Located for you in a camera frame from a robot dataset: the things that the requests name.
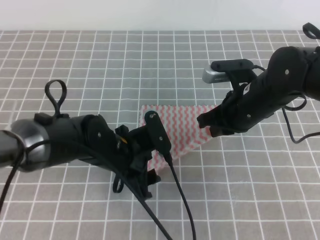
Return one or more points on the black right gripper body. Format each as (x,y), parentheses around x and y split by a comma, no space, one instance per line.
(282,82)

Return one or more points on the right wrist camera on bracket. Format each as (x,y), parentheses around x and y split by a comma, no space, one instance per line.
(237,72)

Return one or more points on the pink white wavy striped towel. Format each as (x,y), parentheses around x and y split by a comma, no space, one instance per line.
(181,126)

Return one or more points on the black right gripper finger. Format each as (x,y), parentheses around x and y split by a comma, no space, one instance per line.
(220,130)
(210,118)

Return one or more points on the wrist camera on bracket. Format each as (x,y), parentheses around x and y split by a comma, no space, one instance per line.
(151,136)
(237,72)

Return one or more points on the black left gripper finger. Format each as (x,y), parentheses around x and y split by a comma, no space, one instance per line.
(139,184)
(152,177)

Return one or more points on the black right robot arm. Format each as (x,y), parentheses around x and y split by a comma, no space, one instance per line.
(312,80)

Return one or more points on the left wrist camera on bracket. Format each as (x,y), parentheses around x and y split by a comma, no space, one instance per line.
(151,136)

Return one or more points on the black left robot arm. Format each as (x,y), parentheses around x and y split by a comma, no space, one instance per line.
(49,144)

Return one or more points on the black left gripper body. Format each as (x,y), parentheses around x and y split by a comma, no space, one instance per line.
(115,146)

